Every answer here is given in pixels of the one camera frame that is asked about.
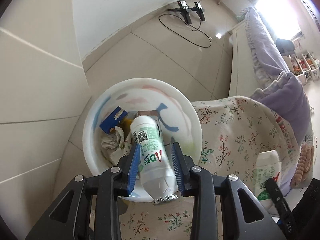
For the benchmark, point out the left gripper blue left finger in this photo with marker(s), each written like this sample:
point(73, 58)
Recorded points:
point(131, 167)

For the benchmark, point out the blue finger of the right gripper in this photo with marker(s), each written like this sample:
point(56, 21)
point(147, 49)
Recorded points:
point(278, 199)

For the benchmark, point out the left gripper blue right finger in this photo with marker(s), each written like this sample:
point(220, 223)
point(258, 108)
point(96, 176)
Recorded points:
point(182, 165)

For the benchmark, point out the white green tube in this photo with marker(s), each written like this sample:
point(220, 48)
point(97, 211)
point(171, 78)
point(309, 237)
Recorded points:
point(155, 172)

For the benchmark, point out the white tissue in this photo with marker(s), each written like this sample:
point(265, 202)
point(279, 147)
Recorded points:
point(116, 145)

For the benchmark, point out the yellow paper cup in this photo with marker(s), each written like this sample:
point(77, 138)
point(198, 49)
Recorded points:
point(267, 166)

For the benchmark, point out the green yellow sponge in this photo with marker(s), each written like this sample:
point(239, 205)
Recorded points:
point(126, 123)

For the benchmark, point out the blue torn box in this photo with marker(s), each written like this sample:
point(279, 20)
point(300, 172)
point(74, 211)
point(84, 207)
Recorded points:
point(113, 120)

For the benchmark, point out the orange peel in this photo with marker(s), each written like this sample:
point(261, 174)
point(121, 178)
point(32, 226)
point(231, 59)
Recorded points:
point(113, 129)

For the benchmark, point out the light blue milk carton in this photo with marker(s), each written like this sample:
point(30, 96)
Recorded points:
point(155, 116)

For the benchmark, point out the white patterned trash bin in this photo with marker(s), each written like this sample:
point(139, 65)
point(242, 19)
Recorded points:
point(178, 119)

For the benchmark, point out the brown fuzzy pillow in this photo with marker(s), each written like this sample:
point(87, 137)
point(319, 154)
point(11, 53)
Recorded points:
point(304, 165)

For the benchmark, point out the purple bed blanket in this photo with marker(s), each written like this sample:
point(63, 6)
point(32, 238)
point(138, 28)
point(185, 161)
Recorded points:
point(280, 90)

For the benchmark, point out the white bookshelf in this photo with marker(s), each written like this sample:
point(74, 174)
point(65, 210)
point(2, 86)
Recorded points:
point(305, 67)

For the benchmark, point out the black device stand near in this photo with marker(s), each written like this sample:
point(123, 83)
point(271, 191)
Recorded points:
point(184, 10)

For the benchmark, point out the black device stand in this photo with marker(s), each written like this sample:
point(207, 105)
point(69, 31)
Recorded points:
point(184, 10)
point(199, 10)

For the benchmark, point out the black device stand far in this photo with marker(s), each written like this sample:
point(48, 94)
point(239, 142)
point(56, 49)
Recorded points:
point(199, 10)

